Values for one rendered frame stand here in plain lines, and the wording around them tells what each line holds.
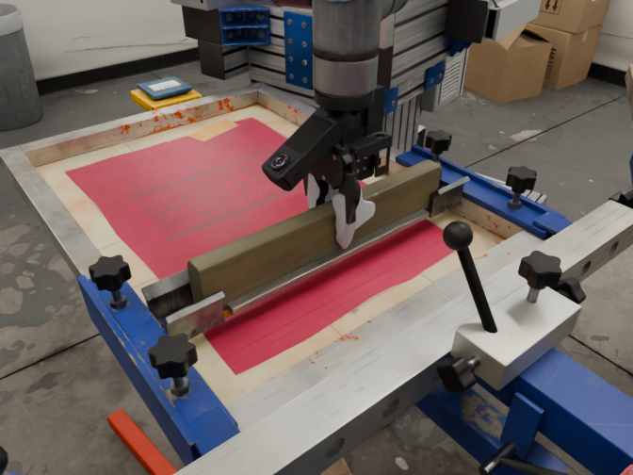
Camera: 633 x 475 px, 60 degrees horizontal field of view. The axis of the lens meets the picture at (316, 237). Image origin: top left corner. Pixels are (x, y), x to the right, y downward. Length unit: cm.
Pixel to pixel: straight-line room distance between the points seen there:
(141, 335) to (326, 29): 39
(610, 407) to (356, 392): 23
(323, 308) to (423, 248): 20
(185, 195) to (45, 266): 166
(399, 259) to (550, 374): 32
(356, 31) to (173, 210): 47
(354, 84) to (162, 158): 56
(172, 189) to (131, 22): 360
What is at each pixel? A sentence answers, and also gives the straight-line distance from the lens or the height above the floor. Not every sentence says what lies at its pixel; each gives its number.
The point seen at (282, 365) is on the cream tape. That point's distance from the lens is 66.
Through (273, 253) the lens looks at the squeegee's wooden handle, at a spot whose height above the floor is 104.
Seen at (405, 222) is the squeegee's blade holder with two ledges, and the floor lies 100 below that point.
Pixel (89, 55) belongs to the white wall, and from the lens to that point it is 449.
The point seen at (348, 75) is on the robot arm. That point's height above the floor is 124.
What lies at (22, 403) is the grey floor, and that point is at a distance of 205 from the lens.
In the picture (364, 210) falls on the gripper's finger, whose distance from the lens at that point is 73.
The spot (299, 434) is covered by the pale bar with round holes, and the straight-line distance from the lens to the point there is 50.
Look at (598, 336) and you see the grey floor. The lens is 226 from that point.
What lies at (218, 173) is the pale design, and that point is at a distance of 103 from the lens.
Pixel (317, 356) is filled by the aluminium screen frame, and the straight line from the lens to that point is 62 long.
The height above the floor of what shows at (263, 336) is 95.
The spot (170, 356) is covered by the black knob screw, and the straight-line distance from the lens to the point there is 54.
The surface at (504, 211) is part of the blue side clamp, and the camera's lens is 87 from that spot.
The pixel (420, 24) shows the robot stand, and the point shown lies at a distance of 125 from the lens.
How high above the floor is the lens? 145
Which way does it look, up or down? 36 degrees down
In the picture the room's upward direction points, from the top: straight up
